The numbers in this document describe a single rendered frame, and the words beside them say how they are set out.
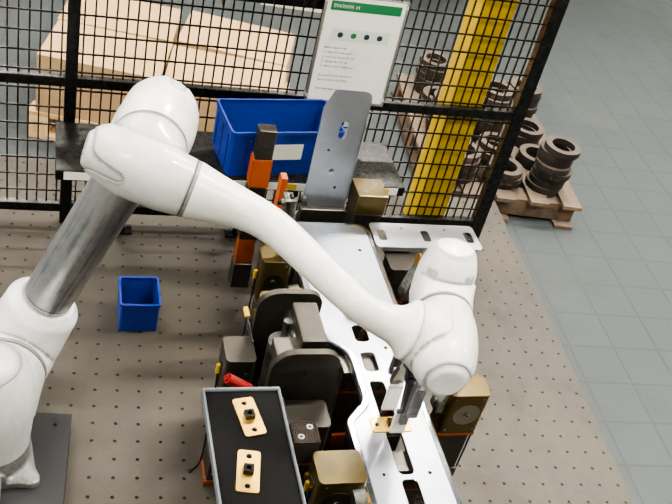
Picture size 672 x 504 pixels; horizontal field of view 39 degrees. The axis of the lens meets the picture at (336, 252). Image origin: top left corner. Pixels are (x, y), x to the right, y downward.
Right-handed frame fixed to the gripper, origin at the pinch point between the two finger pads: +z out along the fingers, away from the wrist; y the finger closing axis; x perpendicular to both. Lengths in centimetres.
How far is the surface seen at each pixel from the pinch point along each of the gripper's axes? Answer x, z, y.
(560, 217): 167, 100, -205
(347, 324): -2.2, 4.5, -29.1
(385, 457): -3.2, 4.5, 8.0
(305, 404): -19.4, -3.4, 1.2
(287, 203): -17, -16, -45
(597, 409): 133, 104, -89
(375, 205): 14, 1, -70
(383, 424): -1.5, 4.2, 0.1
